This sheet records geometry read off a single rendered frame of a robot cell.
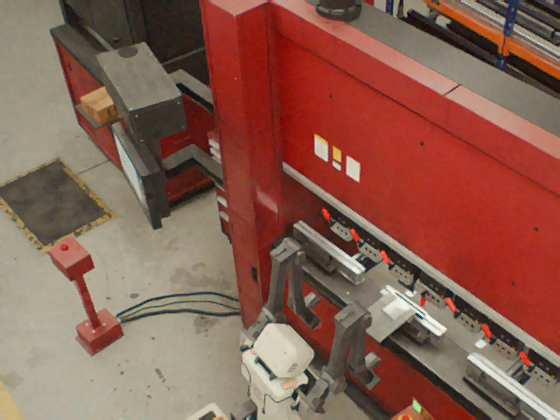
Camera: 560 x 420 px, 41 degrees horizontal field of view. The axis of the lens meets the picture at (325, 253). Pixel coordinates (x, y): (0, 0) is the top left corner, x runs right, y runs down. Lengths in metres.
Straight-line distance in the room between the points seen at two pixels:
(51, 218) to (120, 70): 2.43
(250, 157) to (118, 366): 1.80
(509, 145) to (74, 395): 3.14
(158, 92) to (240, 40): 0.45
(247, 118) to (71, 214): 2.61
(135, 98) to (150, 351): 1.97
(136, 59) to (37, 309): 2.20
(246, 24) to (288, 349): 1.37
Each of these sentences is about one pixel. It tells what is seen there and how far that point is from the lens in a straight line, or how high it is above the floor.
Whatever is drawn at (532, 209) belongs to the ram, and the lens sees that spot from 2.82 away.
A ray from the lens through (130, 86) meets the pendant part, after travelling 3.56.
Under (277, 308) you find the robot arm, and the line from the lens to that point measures 3.32.
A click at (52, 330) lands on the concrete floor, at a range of 5.20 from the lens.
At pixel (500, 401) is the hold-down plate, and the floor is 0.90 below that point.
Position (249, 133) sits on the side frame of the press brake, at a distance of 3.62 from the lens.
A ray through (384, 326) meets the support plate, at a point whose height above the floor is 1.00.
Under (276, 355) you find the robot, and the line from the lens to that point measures 3.14.
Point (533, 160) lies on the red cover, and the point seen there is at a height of 2.24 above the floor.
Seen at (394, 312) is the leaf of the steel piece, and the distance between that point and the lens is 3.72.
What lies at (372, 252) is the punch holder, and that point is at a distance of 3.67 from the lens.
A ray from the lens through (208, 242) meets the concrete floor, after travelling 5.47.
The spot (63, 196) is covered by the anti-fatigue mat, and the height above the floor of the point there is 0.01.
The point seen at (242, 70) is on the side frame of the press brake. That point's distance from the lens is 3.41.
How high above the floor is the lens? 3.90
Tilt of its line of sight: 47 degrees down
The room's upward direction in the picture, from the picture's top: straight up
